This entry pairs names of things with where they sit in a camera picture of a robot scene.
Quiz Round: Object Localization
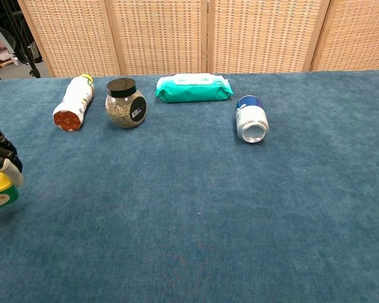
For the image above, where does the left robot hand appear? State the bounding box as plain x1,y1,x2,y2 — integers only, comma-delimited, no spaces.
0,123,25,187

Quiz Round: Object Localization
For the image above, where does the green tub yellow lid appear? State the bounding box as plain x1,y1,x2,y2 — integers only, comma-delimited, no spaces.
0,168,20,213

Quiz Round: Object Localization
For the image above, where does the teal wet wipes pack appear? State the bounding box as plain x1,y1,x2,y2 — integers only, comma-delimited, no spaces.
153,72,234,104

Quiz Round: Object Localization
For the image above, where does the blue white tin can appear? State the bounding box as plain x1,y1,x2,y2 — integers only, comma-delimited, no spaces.
234,95,270,145

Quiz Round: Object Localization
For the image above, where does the white bottle yellow cap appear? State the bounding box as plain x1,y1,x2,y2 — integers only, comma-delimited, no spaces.
52,73,95,133

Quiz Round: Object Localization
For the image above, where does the black tripod stand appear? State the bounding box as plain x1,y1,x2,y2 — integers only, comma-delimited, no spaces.
4,0,42,79

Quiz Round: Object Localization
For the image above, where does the white shelf unit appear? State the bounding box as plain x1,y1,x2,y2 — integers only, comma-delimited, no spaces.
0,15,20,66

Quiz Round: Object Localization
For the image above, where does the glass jar black lid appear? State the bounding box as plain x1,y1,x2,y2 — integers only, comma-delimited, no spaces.
104,77,148,129

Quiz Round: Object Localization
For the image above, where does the blue table mat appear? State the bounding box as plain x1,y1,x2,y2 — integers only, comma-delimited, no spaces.
0,69,379,303

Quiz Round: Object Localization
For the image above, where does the wicker folding screen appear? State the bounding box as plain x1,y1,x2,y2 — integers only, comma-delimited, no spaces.
17,0,379,78

